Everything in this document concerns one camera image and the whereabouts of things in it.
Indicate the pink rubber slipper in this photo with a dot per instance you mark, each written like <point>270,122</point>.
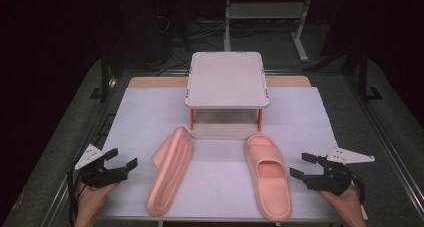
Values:
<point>171,173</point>
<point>268,180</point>

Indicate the white table mat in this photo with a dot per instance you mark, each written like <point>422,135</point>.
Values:
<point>216,193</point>

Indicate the person's right hand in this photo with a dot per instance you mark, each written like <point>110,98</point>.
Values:
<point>346,200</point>

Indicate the black frame post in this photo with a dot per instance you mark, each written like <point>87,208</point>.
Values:
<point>364,80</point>
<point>105,77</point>

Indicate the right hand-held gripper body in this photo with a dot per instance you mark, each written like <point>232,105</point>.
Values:
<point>330,180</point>

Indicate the white metal stand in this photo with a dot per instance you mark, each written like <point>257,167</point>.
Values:
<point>266,10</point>

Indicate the person's left hand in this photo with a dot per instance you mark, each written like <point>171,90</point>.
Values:
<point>93,197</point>

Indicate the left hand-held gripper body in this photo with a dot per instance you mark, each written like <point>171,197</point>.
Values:
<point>100,177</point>

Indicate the white two-tier shoe rack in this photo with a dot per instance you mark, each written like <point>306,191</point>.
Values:
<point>226,80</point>

